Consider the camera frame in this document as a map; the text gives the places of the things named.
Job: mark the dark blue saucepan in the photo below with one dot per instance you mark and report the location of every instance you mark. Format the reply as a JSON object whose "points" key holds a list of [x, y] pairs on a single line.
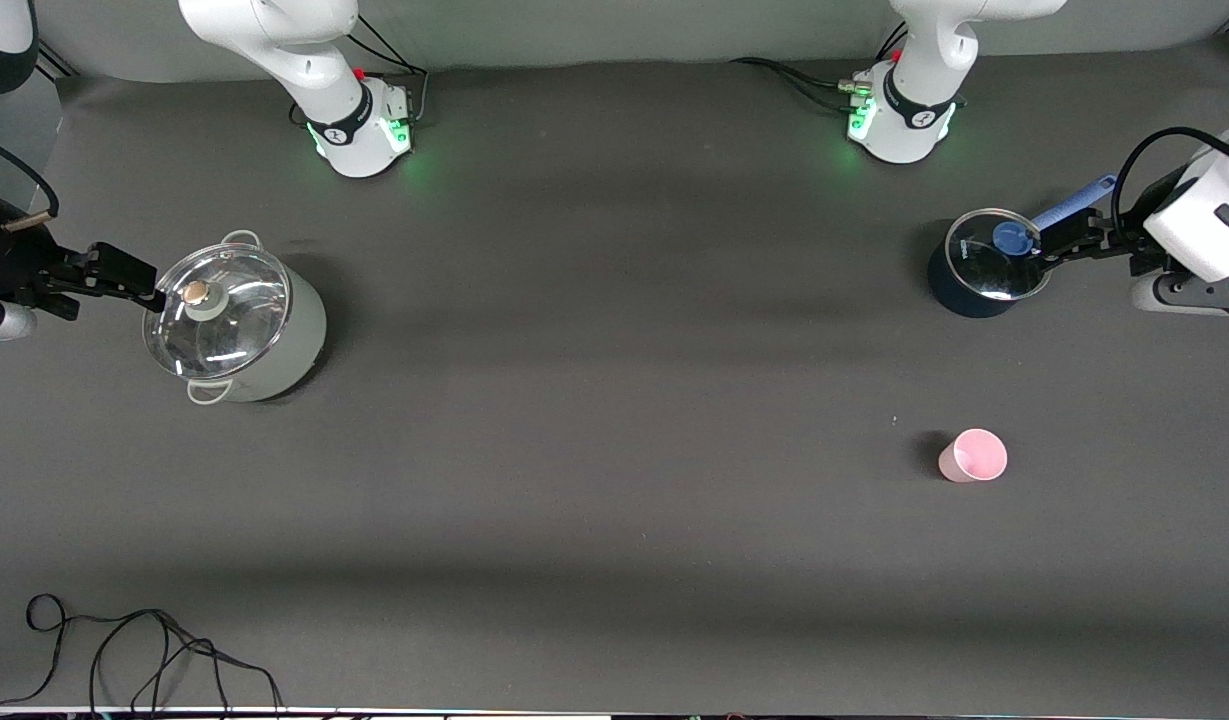
{"points": [[949, 295]]}

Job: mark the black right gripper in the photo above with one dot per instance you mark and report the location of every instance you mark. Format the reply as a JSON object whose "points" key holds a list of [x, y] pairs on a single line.
{"points": [[7, 262]]}

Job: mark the glass lid with blue knob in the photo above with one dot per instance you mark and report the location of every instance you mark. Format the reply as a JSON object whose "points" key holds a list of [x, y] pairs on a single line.
{"points": [[984, 270]]}

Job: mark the glass lid with brass knob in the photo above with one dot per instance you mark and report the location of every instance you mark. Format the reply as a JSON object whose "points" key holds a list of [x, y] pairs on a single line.
{"points": [[224, 320]]}

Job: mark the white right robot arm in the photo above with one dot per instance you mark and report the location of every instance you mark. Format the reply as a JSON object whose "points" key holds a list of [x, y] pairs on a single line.
{"points": [[314, 60]]}

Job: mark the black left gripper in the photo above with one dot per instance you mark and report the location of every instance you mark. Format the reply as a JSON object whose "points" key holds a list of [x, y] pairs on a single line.
{"points": [[1125, 238]]}

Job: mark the pink plastic cup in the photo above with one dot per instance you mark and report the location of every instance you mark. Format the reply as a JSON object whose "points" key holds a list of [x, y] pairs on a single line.
{"points": [[974, 458]]}

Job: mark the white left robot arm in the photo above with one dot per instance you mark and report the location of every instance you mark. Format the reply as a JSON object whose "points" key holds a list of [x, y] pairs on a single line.
{"points": [[919, 70]]}

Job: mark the dark grey table cover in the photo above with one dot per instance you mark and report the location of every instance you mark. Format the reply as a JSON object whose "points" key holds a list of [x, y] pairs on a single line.
{"points": [[614, 500]]}

